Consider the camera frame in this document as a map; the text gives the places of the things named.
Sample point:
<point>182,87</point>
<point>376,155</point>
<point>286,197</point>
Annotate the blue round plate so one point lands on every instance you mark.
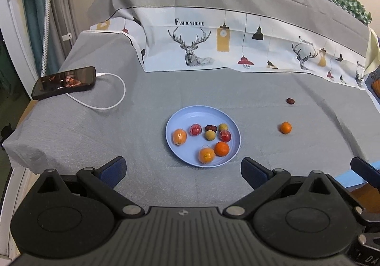
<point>203,115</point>

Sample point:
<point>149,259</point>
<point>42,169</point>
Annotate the black smartphone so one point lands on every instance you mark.
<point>65,82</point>

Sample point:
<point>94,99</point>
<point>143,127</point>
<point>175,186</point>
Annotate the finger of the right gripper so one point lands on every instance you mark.
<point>366,171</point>

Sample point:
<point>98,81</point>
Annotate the yellow-green small fruit left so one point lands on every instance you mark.
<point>210,135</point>

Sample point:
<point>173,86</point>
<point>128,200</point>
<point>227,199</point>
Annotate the yellow-green small fruit right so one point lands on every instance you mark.
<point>223,126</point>

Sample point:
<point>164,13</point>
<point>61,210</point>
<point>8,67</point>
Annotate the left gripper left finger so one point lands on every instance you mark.
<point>100,183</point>

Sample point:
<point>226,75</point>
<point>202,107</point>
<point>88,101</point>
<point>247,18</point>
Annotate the white door frame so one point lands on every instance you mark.
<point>15,32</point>

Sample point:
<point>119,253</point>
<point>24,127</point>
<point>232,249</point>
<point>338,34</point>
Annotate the large orange tangerine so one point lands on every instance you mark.
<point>221,149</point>

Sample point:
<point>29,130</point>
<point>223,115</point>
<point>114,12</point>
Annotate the grey printed sofa cover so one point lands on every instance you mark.
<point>243,57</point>

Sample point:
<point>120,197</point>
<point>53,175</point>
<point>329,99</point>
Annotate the dark red jujube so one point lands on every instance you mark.
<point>290,101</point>
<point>211,128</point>

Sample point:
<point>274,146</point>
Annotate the yellow-green small fruit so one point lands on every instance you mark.
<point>210,135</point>
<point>223,126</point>

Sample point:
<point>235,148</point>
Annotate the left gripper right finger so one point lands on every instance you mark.
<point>267,184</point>

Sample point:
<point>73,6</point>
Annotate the wrapped red fruit left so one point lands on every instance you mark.
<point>195,129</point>

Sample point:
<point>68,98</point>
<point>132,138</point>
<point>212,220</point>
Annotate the small orange tangerine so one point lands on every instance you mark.
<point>285,128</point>

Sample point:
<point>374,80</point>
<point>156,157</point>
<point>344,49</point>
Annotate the wrapped red fruit right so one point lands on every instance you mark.
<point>225,135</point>

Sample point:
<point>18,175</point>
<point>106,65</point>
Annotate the orange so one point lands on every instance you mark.
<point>179,137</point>
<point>206,155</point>

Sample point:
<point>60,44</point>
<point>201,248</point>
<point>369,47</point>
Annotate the wrapped red fruit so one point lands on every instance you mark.
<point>195,129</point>
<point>225,135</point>

